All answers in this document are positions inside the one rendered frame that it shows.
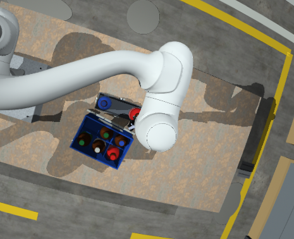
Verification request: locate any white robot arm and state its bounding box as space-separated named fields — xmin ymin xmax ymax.
xmin=0 ymin=7 xmax=193 ymax=152

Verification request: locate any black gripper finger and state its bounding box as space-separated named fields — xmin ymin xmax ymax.
xmin=127 ymin=116 xmax=136 ymax=132

